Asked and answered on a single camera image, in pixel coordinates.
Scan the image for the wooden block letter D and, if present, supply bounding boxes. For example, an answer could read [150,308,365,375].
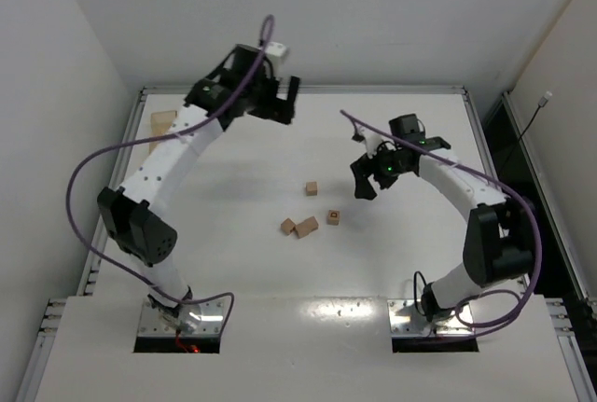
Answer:
[326,210,340,226]

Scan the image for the purple cable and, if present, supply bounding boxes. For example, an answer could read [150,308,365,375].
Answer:
[64,14,276,310]
[340,110,543,332]

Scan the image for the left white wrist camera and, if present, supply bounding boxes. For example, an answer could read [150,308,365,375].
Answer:
[265,42,290,72]

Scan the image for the wooden cube far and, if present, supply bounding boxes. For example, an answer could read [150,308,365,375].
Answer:
[305,181,318,196]

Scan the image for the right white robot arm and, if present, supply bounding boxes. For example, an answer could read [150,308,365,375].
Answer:
[349,114,543,328]

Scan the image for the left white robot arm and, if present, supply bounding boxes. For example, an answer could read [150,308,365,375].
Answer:
[97,42,300,310]

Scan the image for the amber transparent plastic container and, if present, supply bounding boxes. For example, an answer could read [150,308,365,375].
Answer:
[150,110,178,137]

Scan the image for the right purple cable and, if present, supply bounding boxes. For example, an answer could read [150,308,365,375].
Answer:
[340,110,543,332]

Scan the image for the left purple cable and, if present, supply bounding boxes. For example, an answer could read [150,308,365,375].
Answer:
[64,14,276,310]

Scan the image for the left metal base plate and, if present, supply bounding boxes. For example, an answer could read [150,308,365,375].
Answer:
[137,299,224,339]

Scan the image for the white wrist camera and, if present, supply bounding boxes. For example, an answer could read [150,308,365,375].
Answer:
[265,42,290,72]
[352,125,383,159]

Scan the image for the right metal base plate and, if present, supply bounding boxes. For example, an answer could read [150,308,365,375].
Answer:
[387,298,475,340]

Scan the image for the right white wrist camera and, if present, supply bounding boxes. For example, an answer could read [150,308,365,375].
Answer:
[352,125,383,159]

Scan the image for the small wooden cube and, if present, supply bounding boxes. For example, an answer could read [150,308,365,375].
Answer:
[280,218,296,236]

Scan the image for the wooden block stack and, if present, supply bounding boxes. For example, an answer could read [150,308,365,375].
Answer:
[295,216,319,239]

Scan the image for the black wall cable white plug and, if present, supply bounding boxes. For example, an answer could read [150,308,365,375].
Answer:
[507,90,553,160]

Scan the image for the metal base plate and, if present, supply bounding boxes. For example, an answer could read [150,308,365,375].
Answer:
[137,299,224,339]
[387,298,475,340]

